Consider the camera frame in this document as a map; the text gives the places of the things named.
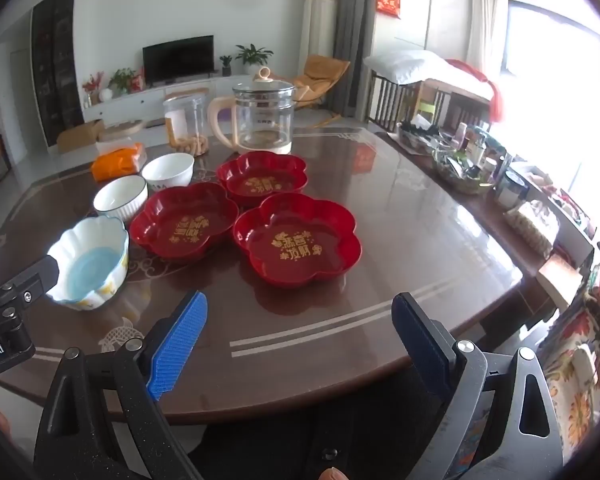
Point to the leafy green plant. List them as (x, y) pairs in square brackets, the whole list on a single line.
[(122, 80)]

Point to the red cloth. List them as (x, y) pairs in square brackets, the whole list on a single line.
[(492, 90)]

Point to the orange snack packet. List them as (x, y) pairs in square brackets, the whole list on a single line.
[(115, 160)]

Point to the large potted green plant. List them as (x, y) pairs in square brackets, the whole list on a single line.
[(252, 55)]

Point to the white ribbed bowl dark rim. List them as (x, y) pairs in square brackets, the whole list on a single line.
[(117, 195)]

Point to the black television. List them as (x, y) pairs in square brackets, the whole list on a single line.
[(177, 60)]

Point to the red flower-shaped plate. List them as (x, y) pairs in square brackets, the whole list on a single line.
[(180, 230), (260, 180), (295, 245)]

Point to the small potted plant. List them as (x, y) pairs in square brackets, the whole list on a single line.
[(225, 66)]

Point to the brown flat box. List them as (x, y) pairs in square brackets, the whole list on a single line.
[(560, 280)]

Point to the baskets of bottles and clutter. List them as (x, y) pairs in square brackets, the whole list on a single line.
[(460, 175)]

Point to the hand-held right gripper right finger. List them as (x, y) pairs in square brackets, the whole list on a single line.
[(422, 342)]

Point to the dark display cabinet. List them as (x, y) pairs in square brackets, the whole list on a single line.
[(57, 60)]

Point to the white container wooden lid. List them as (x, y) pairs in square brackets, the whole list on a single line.
[(120, 135)]

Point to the metal tray with clutter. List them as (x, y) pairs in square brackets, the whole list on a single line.
[(417, 137)]

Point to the red flowers in vase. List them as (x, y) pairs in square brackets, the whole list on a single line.
[(92, 85)]

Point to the white television cabinet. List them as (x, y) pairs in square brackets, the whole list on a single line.
[(145, 102)]

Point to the blue scalloped ceramic bowl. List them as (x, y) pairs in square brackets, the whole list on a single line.
[(87, 265)]

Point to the cardboard box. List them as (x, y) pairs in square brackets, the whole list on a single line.
[(80, 135)]

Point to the group of small bottles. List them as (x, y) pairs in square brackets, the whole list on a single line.
[(477, 142)]

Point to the person's right hand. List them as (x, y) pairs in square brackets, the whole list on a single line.
[(332, 475)]

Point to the woven basket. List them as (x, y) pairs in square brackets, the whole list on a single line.
[(532, 227)]

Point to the floral printed cloth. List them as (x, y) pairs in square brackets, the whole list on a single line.
[(580, 385)]

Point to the white pillow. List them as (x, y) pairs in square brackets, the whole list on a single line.
[(410, 67)]

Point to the grey curtain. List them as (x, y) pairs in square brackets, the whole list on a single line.
[(352, 35)]

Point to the dark lidded jar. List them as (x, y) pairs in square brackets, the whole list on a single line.
[(512, 187)]

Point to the covered standing air conditioner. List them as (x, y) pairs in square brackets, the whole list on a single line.
[(317, 25)]

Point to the white sheer curtain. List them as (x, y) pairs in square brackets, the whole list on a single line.
[(485, 20)]

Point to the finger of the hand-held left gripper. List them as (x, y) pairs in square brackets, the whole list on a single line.
[(30, 275)]

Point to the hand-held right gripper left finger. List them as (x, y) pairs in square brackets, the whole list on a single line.
[(177, 342)]

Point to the orange lounge chair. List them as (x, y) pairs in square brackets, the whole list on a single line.
[(322, 72)]

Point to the wooden slatted bench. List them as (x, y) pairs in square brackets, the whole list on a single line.
[(395, 102)]

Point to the clear jar wooden lid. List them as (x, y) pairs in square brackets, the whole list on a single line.
[(185, 125)]

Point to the plain white bowl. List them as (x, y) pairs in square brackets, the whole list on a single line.
[(167, 167)]

